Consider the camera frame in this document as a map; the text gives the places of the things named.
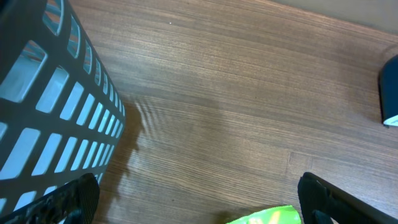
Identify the white barcode scanner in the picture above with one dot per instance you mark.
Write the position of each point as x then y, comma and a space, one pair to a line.
387, 83

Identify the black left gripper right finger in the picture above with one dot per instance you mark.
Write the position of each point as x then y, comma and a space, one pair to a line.
323, 202

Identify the grey plastic basket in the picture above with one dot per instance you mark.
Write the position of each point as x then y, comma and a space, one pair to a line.
61, 114

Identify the Haribo gummy bag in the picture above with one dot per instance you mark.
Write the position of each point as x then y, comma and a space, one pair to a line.
275, 215

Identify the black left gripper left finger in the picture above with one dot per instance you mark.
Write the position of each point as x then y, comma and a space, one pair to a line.
74, 202

